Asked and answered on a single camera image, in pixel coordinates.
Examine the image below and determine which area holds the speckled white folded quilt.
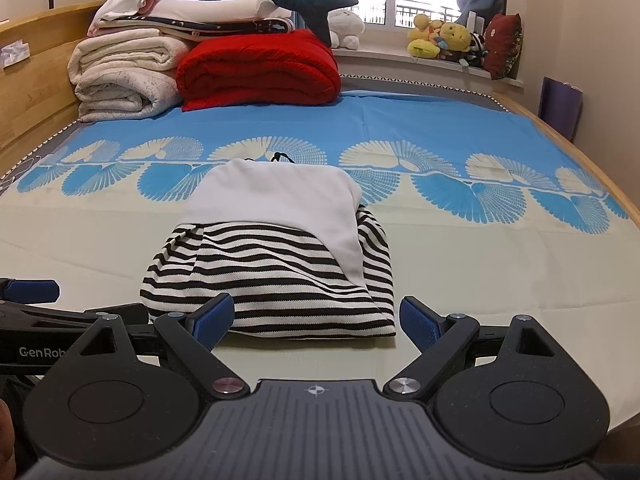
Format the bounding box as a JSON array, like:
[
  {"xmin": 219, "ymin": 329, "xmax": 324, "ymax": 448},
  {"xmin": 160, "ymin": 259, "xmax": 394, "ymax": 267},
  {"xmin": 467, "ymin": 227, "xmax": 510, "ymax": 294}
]
[{"xmin": 75, "ymin": 66, "xmax": 184, "ymax": 124}]

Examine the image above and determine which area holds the white window sill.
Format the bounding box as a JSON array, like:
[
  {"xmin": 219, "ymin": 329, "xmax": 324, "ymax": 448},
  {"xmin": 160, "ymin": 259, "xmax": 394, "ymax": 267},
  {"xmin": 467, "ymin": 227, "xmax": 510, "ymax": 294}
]
[{"xmin": 332, "ymin": 46, "xmax": 526, "ymax": 95}]

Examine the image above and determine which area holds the white folded cloth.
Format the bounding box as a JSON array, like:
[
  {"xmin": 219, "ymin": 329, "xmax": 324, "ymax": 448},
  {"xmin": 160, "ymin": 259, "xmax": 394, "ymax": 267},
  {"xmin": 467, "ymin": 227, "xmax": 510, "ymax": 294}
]
[{"xmin": 96, "ymin": 0, "xmax": 162, "ymax": 29}]

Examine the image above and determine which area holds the blue cream patterned bed sheet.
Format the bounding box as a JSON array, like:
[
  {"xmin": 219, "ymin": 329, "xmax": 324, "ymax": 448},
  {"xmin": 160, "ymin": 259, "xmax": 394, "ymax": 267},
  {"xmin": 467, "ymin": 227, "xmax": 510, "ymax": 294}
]
[{"xmin": 0, "ymin": 87, "xmax": 637, "ymax": 436}]

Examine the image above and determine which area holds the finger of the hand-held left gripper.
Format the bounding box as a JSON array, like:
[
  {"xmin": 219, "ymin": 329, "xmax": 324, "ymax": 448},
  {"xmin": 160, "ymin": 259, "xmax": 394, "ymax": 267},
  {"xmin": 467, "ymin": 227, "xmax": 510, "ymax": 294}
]
[
  {"xmin": 0, "ymin": 278, "xmax": 61, "ymax": 306},
  {"xmin": 0, "ymin": 301, "xmax": 151, "ymax": 334}
]

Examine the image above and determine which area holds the person's left hand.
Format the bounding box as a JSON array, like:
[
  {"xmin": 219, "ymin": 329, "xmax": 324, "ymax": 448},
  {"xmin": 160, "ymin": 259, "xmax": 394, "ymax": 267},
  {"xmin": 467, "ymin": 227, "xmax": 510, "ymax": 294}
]
[{"xmin": 0, "ymin": 401, "xmax": 16, "ymax": 465}]

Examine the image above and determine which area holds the black white striped top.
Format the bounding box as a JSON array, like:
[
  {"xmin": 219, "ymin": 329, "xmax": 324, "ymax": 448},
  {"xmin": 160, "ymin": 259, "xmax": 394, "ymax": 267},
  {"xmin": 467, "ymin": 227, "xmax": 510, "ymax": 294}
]
[{"xmin": 139, "ymin": 151, "xmax": 399, "ymax": 339}]

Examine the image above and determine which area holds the white tissue pack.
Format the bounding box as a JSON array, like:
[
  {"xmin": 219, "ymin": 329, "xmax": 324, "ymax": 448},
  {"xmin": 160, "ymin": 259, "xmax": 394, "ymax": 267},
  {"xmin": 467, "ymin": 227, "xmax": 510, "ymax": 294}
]
[{"xmin": 0, "ymin": 40, "xmax": 32, "ymax": 69}]

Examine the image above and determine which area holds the cream folded blanket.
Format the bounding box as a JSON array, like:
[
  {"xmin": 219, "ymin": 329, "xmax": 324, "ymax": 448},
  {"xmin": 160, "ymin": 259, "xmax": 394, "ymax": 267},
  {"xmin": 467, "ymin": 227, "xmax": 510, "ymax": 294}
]
[{"xmin": 67, "ymin": 28, "xmax": 194, "ymax": 87}]

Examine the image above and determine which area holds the navy patterned folded blanket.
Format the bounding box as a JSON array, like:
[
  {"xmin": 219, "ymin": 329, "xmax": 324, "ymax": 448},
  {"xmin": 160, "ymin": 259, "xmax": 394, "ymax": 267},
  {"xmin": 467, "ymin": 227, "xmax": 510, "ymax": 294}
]
[{"xmin": 91, "ymin": 16, "xmax": 297, "ymax": 44}]

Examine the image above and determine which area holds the wooden headboard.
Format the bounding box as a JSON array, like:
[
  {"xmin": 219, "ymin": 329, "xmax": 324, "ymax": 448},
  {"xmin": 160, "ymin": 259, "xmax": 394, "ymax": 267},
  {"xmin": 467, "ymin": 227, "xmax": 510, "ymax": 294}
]
[{"xmin": 0, "ymin": 0, "xmax": 109, "ymax": 173}]

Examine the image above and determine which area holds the red folded blanket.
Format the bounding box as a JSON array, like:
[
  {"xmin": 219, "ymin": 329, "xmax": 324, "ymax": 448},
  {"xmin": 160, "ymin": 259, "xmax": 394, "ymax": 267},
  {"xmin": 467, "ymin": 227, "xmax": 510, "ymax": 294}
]
[{"xmin": 175, "ymin": 29, "xmax": 344, "ymax": 112}]

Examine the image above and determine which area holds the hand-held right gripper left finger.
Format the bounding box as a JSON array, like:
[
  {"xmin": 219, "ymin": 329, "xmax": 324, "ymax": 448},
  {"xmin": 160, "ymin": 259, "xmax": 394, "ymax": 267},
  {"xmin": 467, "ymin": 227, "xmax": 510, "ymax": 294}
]
[{"xmin": 46, "ymin": 292, "xmax": 252, "ymax": 402}]

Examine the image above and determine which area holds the red cushion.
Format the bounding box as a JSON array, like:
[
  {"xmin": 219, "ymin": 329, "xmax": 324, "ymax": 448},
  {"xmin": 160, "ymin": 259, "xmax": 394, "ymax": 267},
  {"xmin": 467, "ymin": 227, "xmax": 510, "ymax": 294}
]
[{"xmin": 481, "ymin": 12, "xmax": 524, "ymax": 81}]

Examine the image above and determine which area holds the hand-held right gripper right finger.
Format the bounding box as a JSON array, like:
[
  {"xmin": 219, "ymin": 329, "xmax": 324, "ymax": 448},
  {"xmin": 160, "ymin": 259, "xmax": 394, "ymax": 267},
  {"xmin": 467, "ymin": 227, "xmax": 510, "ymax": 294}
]
[{"xmin": 381, "ymin": 295, "xmax": 597, "ymax": 402}]

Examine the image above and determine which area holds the yellow round-faced plush toy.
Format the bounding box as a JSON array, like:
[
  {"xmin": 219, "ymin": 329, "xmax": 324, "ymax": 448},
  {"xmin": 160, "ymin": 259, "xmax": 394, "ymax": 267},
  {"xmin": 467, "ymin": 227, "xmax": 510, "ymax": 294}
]
[{"xmin": 439, "ymin": 21, "xmax": 474, "ymax": 55}]

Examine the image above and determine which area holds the black white plush toy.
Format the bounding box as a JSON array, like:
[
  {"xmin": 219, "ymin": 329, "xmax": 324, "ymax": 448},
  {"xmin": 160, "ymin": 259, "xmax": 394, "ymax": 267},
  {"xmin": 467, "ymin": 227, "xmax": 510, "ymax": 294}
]
[{"xmin": 466, "ymin": 31, "xmax": 490, "ymax": 67}]

